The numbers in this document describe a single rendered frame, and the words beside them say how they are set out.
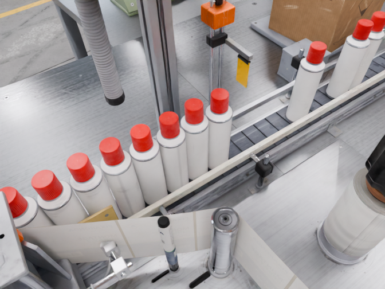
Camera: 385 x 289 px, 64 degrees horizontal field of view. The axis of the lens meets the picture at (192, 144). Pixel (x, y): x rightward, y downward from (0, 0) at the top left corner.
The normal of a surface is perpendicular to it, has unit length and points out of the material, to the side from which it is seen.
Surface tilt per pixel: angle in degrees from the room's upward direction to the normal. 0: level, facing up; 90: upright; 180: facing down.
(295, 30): 90
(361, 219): 87
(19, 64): 0
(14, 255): 0
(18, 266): 0
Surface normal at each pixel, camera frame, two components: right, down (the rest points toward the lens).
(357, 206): -0.93, 0.30
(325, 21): -0.76, 0.51
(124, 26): -0.03, -0.64
